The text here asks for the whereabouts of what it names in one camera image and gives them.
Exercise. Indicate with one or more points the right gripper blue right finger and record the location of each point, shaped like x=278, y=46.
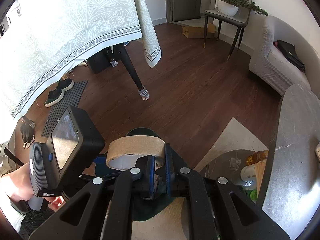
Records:
x=169, y=168

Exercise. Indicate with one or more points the white patterned tablecloth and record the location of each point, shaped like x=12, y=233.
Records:
x=57, y=35

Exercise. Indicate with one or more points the amber drink bottle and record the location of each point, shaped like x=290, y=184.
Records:
x=257, y=157

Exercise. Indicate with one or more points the grey door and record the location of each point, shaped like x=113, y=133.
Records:
x=186, y=0

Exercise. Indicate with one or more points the round grey marble coffee table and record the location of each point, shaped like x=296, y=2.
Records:
x=289, y=193

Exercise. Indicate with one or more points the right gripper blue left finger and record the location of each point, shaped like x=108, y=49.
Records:
x=151, y=174

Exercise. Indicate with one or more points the black handbag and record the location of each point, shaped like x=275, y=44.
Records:
x=289, y=52

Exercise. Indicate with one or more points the grey striped door mat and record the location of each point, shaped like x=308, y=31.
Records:
x=71, y=98

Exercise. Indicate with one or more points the black dining table leg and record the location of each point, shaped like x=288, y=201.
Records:
x=121, y=52

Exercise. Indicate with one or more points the grey armchair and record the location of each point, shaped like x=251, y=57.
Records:
x=269, y=63

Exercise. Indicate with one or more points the grey dining chair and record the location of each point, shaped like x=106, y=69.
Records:
x=237, y=18

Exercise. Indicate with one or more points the cardboard box on floor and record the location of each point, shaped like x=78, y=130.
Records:
x=198, y=32

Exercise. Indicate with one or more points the white potted bonsai plant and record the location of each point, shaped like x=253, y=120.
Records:
x=237, y=3

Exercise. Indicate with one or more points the wooden shelf panel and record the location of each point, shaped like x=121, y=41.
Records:
x=259, y=169

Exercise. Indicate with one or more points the black camera box with screen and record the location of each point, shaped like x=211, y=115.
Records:
x=70, y=148

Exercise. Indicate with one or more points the person's left hand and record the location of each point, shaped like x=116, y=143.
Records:
x=17, y=185

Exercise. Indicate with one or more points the cardboard tape roll core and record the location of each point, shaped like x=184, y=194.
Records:
x=123, y=153

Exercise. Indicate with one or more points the white plastic bottle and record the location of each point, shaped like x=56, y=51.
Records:
x=248, y=173

